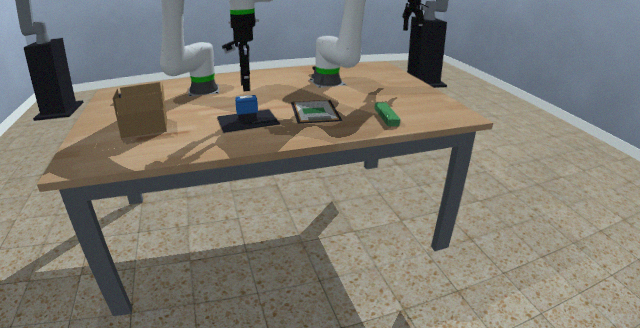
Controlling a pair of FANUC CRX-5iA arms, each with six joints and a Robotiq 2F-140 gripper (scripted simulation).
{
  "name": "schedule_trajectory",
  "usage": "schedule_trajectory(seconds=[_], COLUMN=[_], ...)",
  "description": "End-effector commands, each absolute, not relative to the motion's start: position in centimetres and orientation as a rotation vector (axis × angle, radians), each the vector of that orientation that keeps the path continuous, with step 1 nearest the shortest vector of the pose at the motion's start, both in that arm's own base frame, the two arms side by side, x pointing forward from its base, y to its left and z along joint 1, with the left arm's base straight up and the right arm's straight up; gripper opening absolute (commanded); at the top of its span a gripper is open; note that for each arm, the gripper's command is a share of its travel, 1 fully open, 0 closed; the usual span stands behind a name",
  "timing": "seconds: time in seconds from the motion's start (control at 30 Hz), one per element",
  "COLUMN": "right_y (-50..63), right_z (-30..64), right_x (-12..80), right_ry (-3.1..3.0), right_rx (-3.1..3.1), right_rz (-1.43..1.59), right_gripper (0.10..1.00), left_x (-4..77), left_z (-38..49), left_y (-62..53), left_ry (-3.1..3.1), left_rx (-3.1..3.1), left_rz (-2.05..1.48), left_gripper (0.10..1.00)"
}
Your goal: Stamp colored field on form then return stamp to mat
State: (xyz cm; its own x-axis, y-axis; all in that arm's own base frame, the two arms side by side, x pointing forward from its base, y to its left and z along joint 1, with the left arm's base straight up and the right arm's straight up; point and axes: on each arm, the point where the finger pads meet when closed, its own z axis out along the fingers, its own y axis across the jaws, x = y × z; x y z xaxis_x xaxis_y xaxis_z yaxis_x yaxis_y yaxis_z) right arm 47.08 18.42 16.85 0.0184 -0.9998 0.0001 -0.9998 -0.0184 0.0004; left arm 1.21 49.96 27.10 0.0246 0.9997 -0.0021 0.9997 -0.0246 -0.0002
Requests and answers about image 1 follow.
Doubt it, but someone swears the brown cardboard box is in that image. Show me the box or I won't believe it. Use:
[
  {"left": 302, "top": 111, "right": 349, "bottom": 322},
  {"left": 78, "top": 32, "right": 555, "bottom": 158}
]
[{"left": 113, "top": 82, "right": 167, "bottom": 138}]

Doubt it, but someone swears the green pencil case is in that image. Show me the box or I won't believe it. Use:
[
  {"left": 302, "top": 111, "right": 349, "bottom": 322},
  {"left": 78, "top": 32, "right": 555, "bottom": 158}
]
[{"left": 375, "top": 102, "right": 400, "bottom": 126}]

